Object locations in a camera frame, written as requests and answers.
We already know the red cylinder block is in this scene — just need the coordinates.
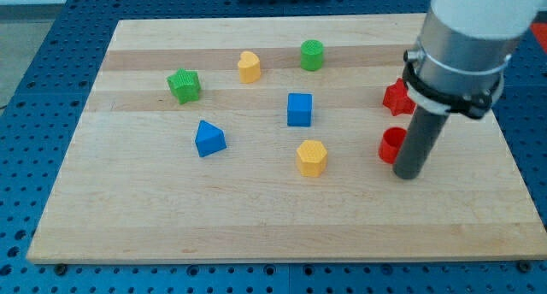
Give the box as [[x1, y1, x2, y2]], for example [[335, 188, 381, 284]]
[[378, 126, 407, 164]]

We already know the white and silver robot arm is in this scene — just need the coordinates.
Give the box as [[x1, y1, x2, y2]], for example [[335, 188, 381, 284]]
[[403, 0, 545, 119]]

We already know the green star block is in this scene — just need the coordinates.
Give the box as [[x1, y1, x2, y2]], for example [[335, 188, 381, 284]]
[[167, 68, 201, 104]]

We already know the red star block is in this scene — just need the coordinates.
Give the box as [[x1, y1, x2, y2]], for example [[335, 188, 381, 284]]
[[382, 78, 416, 116]]

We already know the light wooden board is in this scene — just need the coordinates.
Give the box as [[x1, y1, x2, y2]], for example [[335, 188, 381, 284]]
[[26, 14, 546, 264]]

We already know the yellow hexagon block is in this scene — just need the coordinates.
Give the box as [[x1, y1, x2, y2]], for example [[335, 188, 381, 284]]
[[296, 139, 328, 177]]

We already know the blue cube block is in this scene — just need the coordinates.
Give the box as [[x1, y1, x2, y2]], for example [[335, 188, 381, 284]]
[[287, 93, 313, 127]]

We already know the blue triangle block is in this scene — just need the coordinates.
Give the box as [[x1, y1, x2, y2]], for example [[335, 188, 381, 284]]
[[195, 120, 226, 157]]

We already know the yellow heart block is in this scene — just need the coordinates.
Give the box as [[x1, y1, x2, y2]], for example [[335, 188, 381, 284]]
[[238, 50, 262, 84]]

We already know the green cylinder block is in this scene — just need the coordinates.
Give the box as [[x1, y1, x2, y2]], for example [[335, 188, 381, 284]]
[[300, 39, 324, 71]]

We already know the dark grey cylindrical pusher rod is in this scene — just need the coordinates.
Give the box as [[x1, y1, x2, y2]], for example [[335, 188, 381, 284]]
[[392, 106, 449, 179]]

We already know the black cable clamp ring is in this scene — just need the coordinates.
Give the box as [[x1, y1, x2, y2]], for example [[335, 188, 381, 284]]
[[402, 61, 505, 121]]

